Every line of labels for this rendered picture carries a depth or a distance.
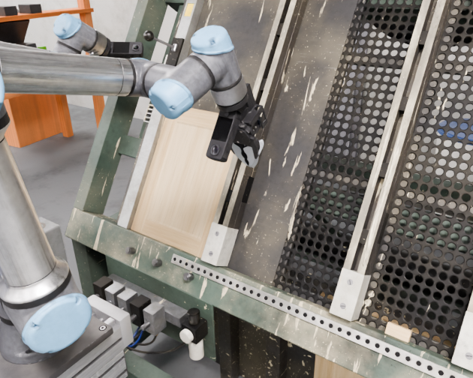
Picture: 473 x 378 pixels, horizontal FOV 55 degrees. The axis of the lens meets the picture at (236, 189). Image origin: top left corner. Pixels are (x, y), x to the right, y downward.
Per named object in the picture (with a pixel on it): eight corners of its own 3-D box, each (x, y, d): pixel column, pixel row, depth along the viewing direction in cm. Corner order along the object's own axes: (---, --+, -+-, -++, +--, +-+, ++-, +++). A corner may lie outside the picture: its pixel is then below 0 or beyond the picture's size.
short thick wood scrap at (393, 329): (386, 332, 119) (384, 333, 117) (389, 321, 119) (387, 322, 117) (409, 341, 116) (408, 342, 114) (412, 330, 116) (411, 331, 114)
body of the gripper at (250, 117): (269, 124, 106) (257, 83, 97) (251, 150, 102) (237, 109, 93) (242, 119, 110) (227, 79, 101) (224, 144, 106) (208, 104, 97)
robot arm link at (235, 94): (230, 94, 90) (198, 88, 94) (236, 111, 93) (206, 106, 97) (248, 70, 93) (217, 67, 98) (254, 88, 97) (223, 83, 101)
